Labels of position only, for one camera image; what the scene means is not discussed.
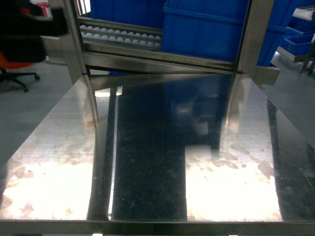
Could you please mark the steel upright post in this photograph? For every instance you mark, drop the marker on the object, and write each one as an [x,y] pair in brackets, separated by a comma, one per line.
[254,29]

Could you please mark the black office chair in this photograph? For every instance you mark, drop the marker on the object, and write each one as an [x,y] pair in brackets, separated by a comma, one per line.
[22,25]

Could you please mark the steel shelf rack with bins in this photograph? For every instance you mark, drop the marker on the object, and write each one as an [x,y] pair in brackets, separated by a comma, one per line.
[299,42]

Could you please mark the large blue crate front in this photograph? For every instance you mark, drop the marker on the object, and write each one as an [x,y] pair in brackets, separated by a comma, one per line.
[213,28]

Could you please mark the blue crate rear left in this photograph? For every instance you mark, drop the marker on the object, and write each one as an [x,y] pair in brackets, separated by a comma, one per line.
[147,13]

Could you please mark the steel roller conveyor rack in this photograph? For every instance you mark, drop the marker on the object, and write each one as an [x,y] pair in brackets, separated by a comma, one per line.
[129,57]

